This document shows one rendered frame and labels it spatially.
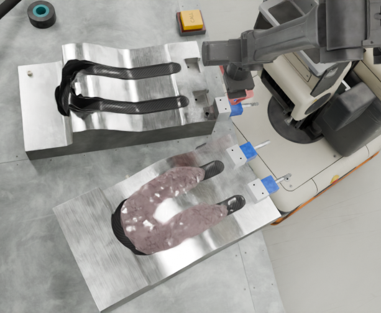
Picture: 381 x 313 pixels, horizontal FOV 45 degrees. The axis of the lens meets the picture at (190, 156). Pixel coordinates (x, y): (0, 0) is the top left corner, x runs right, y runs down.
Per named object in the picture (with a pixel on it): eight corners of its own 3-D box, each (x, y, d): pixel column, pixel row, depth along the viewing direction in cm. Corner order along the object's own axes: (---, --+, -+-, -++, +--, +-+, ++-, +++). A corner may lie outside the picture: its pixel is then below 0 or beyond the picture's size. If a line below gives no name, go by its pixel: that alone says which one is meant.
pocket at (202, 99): (206, 95, 131) (208, 89, 128) (211, 112, 129) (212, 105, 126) (191, 98, 130) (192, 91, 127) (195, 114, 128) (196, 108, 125)
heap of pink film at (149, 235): (199, 161, 122) (202, 148, 115) (233, 219, 117) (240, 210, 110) (108, 204, 115) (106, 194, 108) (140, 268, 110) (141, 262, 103)
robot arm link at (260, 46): (375, 58, 64) (374, -24, 62) (337, 60, 63) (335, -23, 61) (263, 73, 106) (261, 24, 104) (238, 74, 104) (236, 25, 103)
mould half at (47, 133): (192, 58, 142) (197, 30, 130) (211, 134, 132) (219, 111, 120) (22, 77, 133) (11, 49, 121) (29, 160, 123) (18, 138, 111)
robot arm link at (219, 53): (265, 69, 101) (263, 28, 99) (213, 72, 99) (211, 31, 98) (249, 72, 112) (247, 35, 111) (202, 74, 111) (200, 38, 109)
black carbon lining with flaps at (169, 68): (179, 64, 132) (182, 43, 124) (190, 113, 127) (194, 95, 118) (53, 78, 126) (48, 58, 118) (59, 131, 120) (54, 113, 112)
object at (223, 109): (253, 100, 139) (258, 91, 134) (258, 115, 137) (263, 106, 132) (211, 107, 136) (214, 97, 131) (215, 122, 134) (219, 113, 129)
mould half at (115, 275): (225, 141, 132) (233, 124, 122) (275, 221, 124) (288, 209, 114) (58, 220, 118) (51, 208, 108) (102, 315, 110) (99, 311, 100)
